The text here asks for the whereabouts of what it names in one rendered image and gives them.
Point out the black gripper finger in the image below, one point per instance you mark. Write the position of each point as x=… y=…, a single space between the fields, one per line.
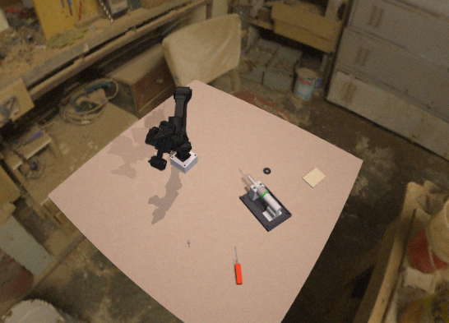
x=163 y=132
x=156 y=162

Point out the beige flat square plate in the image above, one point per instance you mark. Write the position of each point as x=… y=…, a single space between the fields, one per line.
x=313 y=177

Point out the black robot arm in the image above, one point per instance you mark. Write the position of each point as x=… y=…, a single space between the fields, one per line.
x=182 y=95

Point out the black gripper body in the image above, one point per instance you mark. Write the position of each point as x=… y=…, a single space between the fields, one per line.
x=166 y=145

